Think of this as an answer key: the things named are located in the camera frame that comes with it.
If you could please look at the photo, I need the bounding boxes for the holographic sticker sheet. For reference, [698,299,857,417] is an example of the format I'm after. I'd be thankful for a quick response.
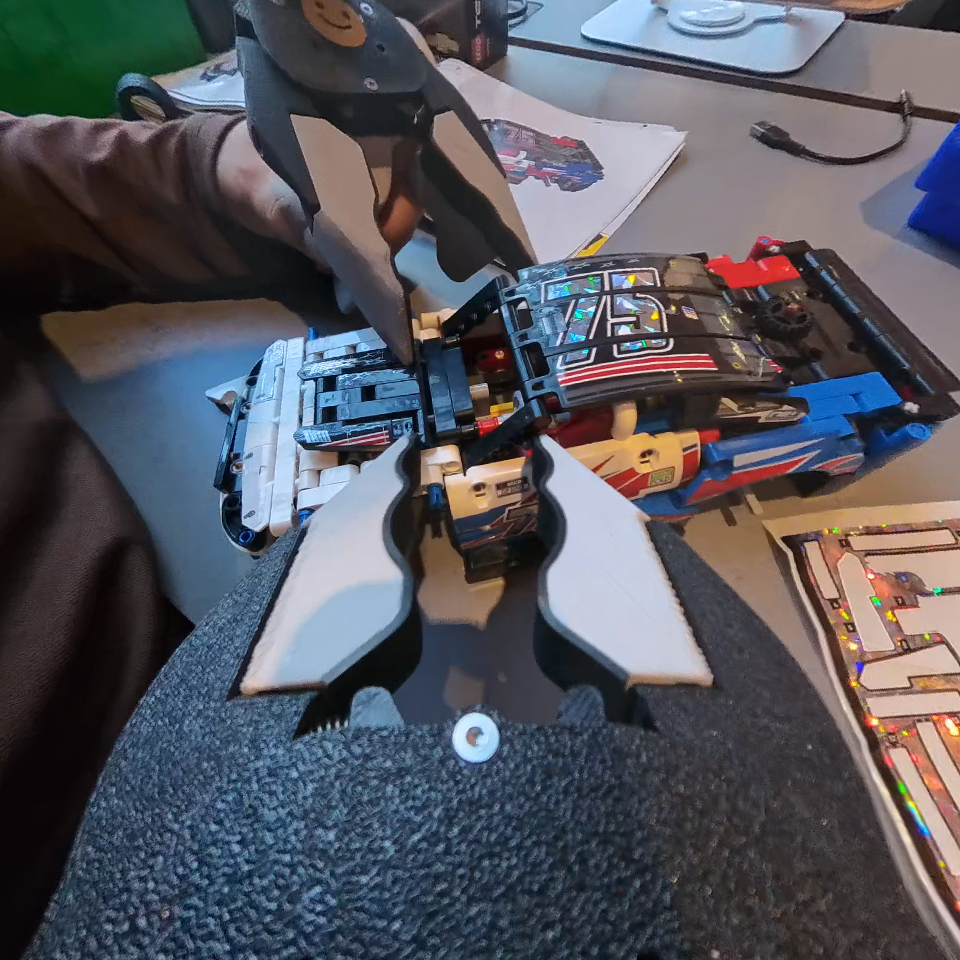
[763,501,960,920]

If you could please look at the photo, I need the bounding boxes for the black toy box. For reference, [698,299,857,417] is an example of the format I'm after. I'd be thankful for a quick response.
[416,0,511,72]

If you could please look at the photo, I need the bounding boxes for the toy brick race car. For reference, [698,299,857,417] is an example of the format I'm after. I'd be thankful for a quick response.
[213,236,960,582]

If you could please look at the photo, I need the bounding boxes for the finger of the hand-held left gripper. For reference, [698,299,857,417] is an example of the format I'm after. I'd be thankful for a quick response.
[414,73,539,282]
[288,112,419,366]

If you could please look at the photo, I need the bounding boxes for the person's left forearm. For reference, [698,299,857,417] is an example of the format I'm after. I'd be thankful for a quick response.
[0,111,249,282]

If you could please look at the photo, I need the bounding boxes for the blue plastic bin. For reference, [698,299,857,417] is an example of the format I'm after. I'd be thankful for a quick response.
[907,120,960,249]

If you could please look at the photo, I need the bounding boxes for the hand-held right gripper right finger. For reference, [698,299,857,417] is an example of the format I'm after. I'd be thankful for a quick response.
[531,433,715,690]

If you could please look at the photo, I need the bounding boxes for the person's left hand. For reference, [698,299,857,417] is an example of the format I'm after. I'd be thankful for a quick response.
[217,116,339,275]

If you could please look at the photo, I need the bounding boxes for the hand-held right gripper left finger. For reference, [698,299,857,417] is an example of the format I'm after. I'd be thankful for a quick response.
[238,433,421,695]

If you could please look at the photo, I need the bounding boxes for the black toy tyre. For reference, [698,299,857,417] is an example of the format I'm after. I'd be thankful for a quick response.
[114,72,183,123]

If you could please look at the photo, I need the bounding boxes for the black cable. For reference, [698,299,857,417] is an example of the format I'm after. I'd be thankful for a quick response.
[750,88,915,166]

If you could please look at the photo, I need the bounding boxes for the open instruction booklet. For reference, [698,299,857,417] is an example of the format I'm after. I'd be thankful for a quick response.
[166,58,689,260]

